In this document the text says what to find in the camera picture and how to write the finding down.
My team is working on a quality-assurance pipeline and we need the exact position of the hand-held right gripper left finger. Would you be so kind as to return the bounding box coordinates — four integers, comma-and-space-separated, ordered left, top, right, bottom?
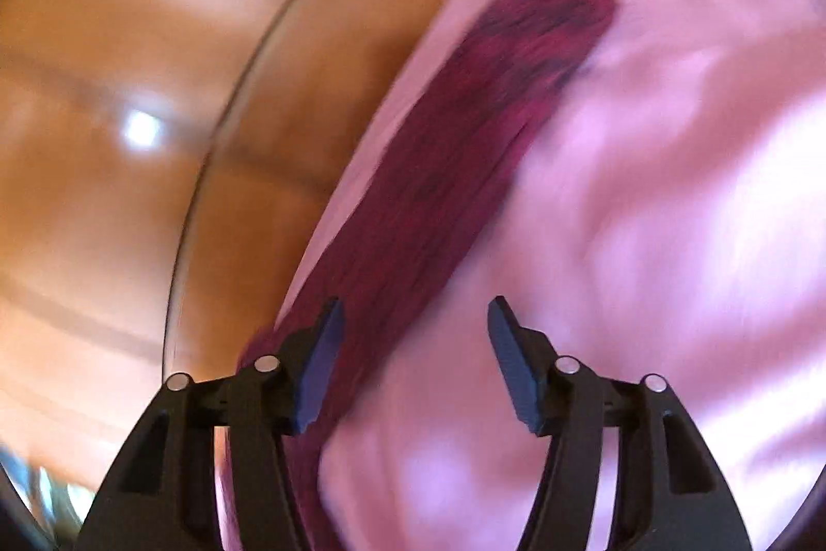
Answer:
76, 296, 345, 551

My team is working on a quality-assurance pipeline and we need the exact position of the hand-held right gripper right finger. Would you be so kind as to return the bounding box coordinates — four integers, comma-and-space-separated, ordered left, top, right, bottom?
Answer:
487, 296, 753, 551

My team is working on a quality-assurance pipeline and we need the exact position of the magenta black patterned sock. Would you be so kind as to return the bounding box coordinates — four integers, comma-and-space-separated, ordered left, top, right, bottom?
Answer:
237, 0, 617, 551

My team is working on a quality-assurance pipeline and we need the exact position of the pink blanket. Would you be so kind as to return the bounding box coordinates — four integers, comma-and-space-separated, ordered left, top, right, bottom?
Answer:
213, 0, 822, 551

